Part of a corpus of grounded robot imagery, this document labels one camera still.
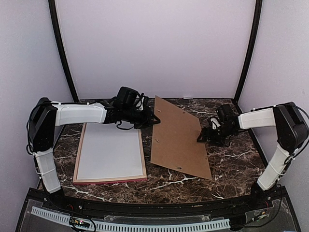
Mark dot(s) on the white slotted cable duct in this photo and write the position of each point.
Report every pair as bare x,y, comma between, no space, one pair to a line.
101,226

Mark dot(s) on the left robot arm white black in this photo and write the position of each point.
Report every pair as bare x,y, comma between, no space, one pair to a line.
47,115

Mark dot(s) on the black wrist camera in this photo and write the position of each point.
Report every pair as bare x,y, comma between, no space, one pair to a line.
225,113
126,96

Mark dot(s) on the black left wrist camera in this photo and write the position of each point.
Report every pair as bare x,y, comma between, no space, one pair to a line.
126,96

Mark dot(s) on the light wooden picture frame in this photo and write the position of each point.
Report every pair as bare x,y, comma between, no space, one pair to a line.
76,178

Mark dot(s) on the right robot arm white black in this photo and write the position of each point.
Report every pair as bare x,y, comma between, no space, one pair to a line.
291,133

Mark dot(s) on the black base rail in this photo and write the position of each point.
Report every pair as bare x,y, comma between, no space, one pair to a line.
273,213

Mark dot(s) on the black corner post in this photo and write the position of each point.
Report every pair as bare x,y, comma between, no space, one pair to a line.
250,49
61,50

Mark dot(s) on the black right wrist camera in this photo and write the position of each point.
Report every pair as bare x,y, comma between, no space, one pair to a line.
225,113

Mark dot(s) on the black right corner post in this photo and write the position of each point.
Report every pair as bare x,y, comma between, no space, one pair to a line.
250,49

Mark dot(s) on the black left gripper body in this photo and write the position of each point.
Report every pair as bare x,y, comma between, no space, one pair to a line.
140,120

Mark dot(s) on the brown cardboard backing board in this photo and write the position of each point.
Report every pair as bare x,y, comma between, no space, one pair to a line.
174,141

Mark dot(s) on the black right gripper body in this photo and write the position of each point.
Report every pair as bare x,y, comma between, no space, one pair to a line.
219,136

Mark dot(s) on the black left corner post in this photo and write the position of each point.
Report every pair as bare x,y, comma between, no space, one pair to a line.
61,50

